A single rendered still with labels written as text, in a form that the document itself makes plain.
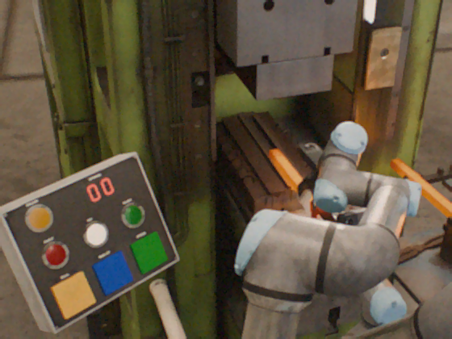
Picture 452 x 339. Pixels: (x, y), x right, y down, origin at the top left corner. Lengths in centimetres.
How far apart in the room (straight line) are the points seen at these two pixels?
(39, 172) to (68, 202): 230
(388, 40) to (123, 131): 74
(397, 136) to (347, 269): 112
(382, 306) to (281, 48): 63
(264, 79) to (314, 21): 18
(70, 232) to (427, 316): 77
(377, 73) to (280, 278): 100
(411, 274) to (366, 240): 101
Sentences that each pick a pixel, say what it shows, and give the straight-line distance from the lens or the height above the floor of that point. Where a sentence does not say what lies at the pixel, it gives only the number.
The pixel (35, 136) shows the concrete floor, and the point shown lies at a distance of 418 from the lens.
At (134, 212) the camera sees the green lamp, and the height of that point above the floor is 110.
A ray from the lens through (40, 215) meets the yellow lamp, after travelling 153.
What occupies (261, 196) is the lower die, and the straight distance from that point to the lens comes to 186.
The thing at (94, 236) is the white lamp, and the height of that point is 109.
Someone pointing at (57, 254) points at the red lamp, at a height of 109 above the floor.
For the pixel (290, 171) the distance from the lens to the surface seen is 190.
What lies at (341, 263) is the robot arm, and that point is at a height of 137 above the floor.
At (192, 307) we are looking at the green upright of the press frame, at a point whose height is 50.
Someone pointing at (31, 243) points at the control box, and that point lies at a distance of 153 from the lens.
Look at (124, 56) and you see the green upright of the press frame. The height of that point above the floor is 136.
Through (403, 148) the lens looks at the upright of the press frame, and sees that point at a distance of 219.
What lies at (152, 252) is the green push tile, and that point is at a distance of 165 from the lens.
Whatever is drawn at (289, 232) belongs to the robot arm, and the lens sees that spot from 109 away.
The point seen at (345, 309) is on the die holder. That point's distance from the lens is 220.
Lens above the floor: 206
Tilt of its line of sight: 35 degrees down
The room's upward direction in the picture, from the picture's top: 3 degrees clockwise
